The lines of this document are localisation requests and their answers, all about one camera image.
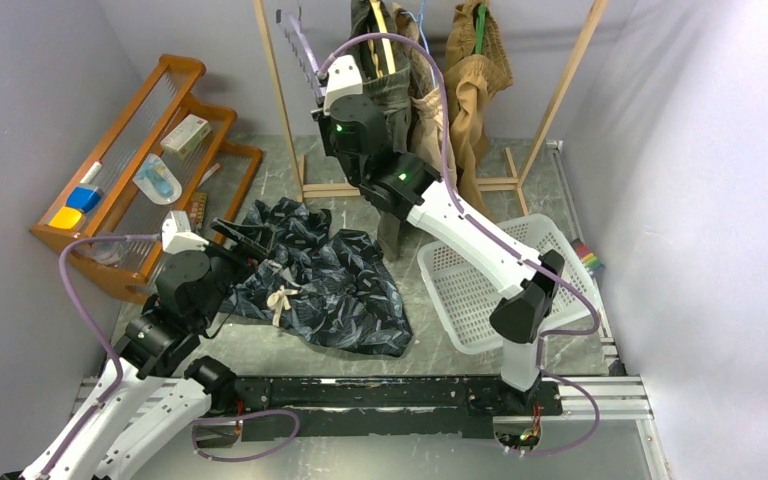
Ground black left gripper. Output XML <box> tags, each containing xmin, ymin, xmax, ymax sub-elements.
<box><xmin>195</xmin><ymin>216</ymin><xmax>277</xmax><ymax>328</ymax></box>

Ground lilac plastic hanger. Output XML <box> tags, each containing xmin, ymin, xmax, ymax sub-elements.
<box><xmin>275</xmin><ymin>7</ymin><xmax>324</xmax><ymax>107</ymax></box>

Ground dark shark print shorts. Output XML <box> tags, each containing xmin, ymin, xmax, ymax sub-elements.
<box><xmin>220</xmin><ymin>198</ymin><xmax>413</xmax><ymax>357</ymax></box>

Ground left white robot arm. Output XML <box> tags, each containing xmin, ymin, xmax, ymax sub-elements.
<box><xmin>5</xmin><ymin>211</ymin><xmax>275</xmax><ymax>479</ymax></box>

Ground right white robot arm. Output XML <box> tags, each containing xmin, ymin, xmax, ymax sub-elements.
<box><xmin>312</xmin><ymin>93</ymin><xmax>565</xmax><ymax>414</ymax></box>

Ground olive green shorts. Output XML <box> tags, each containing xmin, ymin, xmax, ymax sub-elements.
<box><xmin>349</xmin><ymin>0</ymin><xmax>418</xmax><ymax>263</ymax></box>

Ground beige shorts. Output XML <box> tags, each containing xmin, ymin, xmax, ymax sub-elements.
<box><xmin>391</xmin><ymin>3</ymin><xmax>465</xmax><ymax>193</ymax></box>

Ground wooden hanger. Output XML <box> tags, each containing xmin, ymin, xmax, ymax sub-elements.
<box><xmin>365</xmin><ymin>0</ymin><xmax>399</xmax><ymax>77</ymax></box>

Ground tan brown shorts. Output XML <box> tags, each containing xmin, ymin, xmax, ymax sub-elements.
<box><xmin>444</xmin><ymin>1</ymin><xmax>513</xmax><ymax>216</ymax></box>

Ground green hanger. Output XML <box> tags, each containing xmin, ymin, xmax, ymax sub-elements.
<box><xmin>473</xmin><ymin>1</ymin><xmax>488</xmax><ymax>55</ymax></box>

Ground orange wooden shelf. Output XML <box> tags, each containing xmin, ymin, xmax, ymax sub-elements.
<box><xmin>30</xmin><ymin>54</ymin><xmax>265</xmax><ymax>306</ymax></box>

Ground white blue packaged item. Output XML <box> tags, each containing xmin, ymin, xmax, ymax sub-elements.
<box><xmin>132</xmin><ymin>153</ymin><xmax>182</xmax><ymax>205</ymax></box>

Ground white red box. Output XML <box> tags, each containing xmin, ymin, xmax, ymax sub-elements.
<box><xmin>160</xmin><ymin>114</ymin><xmax>212</xmax><ymax>160</ymax></box>

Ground clear plastic cup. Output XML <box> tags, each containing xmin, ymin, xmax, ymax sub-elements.
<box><xmin>84</xmin><ymin>241</ymin><xmax>125</xmax><ymax>266</ymax></box>

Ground wooden clothes rack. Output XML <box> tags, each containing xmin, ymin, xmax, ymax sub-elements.
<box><xmin>275</xmin><ymin>1</ymin><xmax>607</xmax><ymax>194</ymax></box>

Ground blue sponge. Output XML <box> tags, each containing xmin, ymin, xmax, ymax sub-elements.
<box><xmin>65</xmin><ymin>184</ymin><xmax>104</xmax><ymax>214</ymax></box>

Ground white tube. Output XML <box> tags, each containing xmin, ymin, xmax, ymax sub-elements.
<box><xmin>79</xmin><ymin>161</ymin><xmax>103</xmax><ymax>185</ymax></box>

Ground yellow sponge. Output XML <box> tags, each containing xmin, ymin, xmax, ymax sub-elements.
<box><xmin>46</xmin><ymin>206</ymin><xmax>86</xmax><ymax>231</ymax></box>

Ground white plastic laundry basket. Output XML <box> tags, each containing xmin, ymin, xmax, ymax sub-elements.
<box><xmin>416</xmin><ymin>214</ymin><xmax>603</xmax><ymax>355</ymax></box>

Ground colourful striped card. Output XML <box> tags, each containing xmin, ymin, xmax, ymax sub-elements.
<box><xmin>571</xmin><ymin>238</ymin><xmax>604</xmax><ymax>275</ymax></box>

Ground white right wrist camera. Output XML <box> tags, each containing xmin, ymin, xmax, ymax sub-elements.
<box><xmin>324</xmin><ymin>55</ymin><xmax>364</xmax><ymax>107</ymax></box>

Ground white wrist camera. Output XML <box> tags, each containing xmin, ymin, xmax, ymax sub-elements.
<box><xmin>161</xmin><ymin>210</ymin><xmax>208</xmax><ymax>255</ymax></box>
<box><xmin>324</xmin><ymin>55</ymin><xmax>364</xmax><ymax>107</ymax></box>

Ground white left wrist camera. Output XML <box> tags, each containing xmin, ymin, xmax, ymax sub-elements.
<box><xmin>161</xmin><ymin>210</ymin><xmax>208</xmax><ymax>255</ymax></box>

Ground blue wire hanger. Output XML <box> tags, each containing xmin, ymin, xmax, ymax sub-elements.
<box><xmin>393</xmin><ymin>0</ymin><xmax>431</xmax><ymax>53</ymax></box>

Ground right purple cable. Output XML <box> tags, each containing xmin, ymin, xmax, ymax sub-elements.
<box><xmin>317</xmin><ymin>31</ymin><xmax>603</xmax><ymax>458</ymax></box>

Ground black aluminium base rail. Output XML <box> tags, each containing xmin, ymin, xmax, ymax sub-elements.
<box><xmin>62</xmin><ymin>374</ymin><xmax>654</xmax><ymax>446</ymax></box>

